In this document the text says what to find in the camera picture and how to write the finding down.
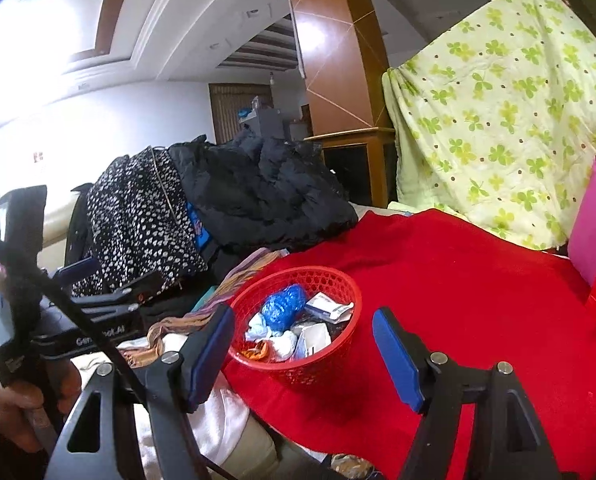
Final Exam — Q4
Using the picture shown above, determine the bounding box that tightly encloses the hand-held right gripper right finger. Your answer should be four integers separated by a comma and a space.
372, 308, 561, 480

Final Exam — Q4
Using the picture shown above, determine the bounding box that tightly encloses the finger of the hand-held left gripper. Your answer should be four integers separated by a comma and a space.
50, 259, 163, 297
75, 294, 141, 313

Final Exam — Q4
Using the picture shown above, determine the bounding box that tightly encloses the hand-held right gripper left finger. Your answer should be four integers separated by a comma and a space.
45, 304, 236, 480

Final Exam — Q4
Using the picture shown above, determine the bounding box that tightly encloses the white tissue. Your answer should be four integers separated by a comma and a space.
245, 312, 299, 361

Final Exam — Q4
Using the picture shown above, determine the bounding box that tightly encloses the blue plastic bag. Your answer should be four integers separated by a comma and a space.
263, 284, 306, 338

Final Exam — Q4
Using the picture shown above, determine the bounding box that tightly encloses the white and orange medicine box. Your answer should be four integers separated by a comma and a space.
293, 322, 331, 361

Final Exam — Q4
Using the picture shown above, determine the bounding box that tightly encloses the red plastic basket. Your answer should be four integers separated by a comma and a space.
226, 266, 363, 391

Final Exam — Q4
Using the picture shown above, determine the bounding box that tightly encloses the person's left hand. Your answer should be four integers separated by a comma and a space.
0, 362, 81, 453

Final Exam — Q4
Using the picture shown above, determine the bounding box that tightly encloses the cream sofa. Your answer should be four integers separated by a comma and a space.
0, 195, 98, 271

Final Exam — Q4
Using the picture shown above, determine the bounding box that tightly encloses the white cloth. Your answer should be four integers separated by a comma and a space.
75, 332, 251, 480

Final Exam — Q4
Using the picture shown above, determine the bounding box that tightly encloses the black white spotted garment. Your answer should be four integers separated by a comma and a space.
85, 147, 209, 296

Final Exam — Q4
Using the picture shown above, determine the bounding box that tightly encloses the striped scarf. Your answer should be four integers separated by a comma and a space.
128, 247, 289, 366

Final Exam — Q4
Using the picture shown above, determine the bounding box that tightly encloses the red blanket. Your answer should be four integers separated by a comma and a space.
220, 208, 596, 480

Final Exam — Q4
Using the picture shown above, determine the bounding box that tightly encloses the black jacket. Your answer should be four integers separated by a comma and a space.
168, 135, 359, 256

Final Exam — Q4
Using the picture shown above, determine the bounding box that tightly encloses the wooden cabinet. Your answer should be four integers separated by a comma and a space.
305, 127, 396, 208

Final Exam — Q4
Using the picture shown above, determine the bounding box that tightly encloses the brown door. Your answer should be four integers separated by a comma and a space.
209, 82, 273, 146

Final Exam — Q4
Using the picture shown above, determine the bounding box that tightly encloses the pink pillow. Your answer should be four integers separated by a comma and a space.
568, 157, 596, 286

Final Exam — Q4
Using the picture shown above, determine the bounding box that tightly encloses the grey cabinet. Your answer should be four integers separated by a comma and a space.
250, 107, 301, 141

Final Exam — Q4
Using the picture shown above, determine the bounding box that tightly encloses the green floral quilt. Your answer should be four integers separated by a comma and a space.
382, 0, 596, 251

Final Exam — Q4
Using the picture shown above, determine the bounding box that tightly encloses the wooden pillar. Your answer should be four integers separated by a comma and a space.
282, 0, 393, 136

